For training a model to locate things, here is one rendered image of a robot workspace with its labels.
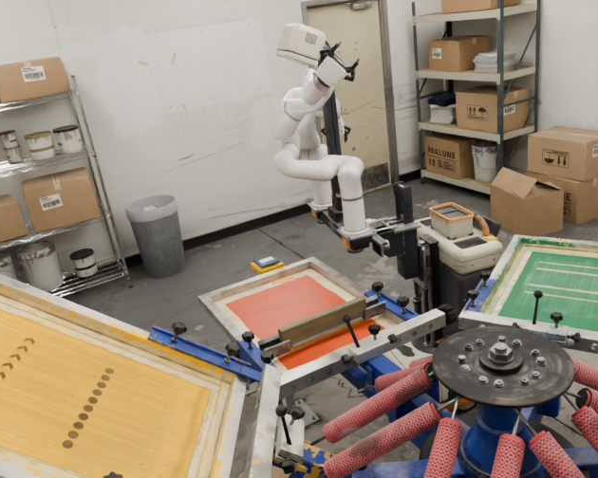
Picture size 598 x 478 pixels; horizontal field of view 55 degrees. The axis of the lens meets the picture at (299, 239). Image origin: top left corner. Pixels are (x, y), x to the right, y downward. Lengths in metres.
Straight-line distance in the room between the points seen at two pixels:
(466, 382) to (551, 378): 0.17
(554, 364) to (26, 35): 4.71
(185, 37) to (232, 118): 0.85
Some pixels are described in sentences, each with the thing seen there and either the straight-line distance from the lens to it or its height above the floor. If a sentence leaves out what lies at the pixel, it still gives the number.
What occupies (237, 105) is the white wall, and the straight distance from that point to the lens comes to 5.73.
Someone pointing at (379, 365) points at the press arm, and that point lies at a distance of 1.82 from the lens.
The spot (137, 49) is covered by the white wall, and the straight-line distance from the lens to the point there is 5.43.
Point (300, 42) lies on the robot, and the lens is 2.47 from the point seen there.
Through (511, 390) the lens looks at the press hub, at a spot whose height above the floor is 1.31.
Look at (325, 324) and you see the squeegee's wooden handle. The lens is 2.09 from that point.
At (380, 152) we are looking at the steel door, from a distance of 6.72.
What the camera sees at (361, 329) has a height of 0.96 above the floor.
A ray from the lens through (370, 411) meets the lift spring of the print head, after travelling 1.45.
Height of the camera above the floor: 2.09
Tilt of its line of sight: 22 degrees down
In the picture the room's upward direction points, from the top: 8 degrees counter-clockwise
